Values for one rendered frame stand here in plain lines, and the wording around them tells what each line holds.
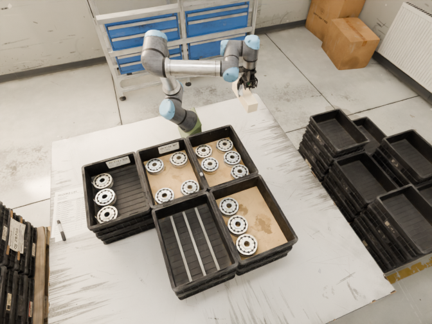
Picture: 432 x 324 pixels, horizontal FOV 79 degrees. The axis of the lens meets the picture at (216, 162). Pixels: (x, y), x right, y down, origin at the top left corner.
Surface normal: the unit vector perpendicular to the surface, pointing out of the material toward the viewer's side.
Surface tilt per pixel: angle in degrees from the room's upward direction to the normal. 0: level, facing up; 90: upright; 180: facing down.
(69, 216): 0
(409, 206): 0
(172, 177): 0
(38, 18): 90
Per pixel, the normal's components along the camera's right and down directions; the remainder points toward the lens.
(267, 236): 0.00, -0.60
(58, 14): 0.34, 0.76
